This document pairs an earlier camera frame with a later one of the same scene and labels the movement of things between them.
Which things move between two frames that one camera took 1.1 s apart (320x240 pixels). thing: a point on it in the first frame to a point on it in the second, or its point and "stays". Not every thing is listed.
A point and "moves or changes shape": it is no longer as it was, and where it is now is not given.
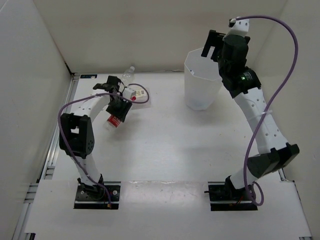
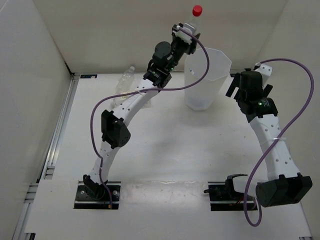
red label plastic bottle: [114, 121] moves or changes shape
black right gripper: [214, 39] to [235, 83]
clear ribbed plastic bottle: [128, 76] stays
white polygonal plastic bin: [202, 80] stays
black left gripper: [121, 113] to [193, 47]
